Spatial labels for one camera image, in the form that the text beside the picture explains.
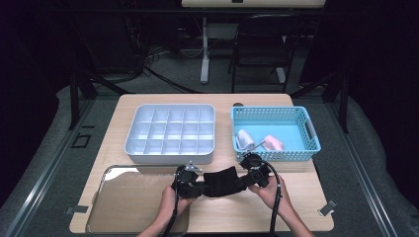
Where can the grey tape piece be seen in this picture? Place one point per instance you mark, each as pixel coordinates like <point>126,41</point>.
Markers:
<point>75,210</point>
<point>327,208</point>

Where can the white desk top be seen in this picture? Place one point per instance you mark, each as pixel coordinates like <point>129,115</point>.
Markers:
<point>250,3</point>

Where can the grey metal floor rail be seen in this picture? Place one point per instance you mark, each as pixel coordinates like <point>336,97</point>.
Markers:
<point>49,171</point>
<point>383,215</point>

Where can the white divided storage box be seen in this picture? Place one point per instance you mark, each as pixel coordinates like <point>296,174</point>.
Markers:
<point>171,131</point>

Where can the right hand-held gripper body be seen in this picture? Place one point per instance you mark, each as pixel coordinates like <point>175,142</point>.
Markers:
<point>260,171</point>

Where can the white desk leg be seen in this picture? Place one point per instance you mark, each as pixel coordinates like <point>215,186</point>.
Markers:
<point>280,75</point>
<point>205,65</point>

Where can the black folding chair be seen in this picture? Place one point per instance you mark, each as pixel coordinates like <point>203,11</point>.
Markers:
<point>263,49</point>

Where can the black metal frame stand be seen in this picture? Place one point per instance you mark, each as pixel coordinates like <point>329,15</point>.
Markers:
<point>74,98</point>
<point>344,105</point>

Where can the white sock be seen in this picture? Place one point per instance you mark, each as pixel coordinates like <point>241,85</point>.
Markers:
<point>244,138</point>

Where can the person's left hand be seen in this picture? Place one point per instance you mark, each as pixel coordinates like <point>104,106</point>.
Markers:
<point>171,207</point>

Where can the black sock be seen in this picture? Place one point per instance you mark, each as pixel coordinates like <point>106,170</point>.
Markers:
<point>222,182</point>

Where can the pink sock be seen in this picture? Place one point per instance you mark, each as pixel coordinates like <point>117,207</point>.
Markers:
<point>273,143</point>

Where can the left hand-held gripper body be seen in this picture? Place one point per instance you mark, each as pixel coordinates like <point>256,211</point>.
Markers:
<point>186,184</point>

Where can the blue plastic basket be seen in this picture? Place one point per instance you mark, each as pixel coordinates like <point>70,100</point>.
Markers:
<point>283,128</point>

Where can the clear plastic box lid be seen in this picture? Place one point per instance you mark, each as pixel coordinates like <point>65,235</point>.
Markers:
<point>131,204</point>

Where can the person's right hand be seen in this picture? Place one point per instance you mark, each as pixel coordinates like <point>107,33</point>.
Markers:
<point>271,197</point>

